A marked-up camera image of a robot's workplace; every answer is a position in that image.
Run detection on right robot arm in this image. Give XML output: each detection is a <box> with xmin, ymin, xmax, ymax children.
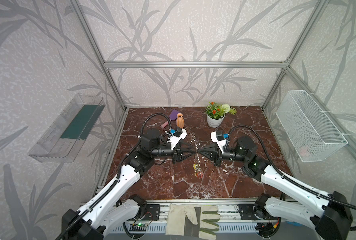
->
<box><xmin>198</xmin><ymin>131</ymin><xmax>356</xmax><ymax>240</ymax></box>

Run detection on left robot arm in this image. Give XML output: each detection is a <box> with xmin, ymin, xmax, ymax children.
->
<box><xmin>57</xmin><ymin>114</ymin><xmax>195</xmax><ymax>240</ymax></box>

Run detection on orange ribbed vase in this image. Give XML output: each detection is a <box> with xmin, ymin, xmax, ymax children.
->
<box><xmin>176</xmin><ymin>113</ymin><xmax>185</xmax><ymax>129</ymax></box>

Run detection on white pot artificial plant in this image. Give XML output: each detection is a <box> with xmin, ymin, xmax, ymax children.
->
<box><xmin>206</xmin><ymin>102</ymin><xmax>237</xmax><ymax>128</ymax></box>

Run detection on beige green work glove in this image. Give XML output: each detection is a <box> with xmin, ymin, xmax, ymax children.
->
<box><xmin>165</xmin><ymin>204</ymin><xmax>221</xmax><ymax>240</ymax></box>

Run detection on left circuit board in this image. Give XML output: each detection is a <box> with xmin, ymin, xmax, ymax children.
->
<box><xmin>129</xmin><ymin>223</ymin><xmax>148</xmax><ymax>232</ymax></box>

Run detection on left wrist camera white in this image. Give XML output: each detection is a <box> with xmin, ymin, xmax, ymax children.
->
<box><xmin>167</xmin><ymin>127</ymin><xmax>187</xmax><ymax>150</ymax></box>

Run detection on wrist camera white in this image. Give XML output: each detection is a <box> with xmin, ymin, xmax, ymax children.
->
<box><xmin>211</xmin><ymin>131</ymin><xmax>229</xmax><ymax>153</ymax></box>
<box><xmin>167</xmin><ymin>127</ymin><xmax>187</xmax><ymax>150</ymax></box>

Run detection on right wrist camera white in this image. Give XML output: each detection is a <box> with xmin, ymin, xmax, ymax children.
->
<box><xmin>211</xmin><ymin>131</ymin><xmax>229</xmax><ymax>153</ymax></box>

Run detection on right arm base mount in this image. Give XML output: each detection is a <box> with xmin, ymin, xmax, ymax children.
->
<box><xmin>236</xmin><ymin>204</ymin><xmax>258</xmax><ymax>221</ymax></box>

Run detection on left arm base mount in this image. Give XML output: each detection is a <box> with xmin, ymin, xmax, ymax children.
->
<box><xmin>135</xmin><ymin>204</ymin><xmax>161</xmax><ymax>221</ymax></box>

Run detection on right circuit board wires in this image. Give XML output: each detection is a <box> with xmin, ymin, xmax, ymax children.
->
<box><xmin>255</xmin><ymin>220</ymin><xmax>281</xmax><ymax>238</ymax></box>

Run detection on white wire mesh basket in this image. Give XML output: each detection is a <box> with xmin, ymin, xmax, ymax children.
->
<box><xmin>276</xmin><ymin>90</ymin><xmax>348</xmax><ymax>163</ymax></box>

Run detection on clear plastic wall shelf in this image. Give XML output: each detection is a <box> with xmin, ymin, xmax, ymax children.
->
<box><xmin>28</xmin><ymin>94</ymin><xmax>105</xmax><ymax>163</ymax></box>

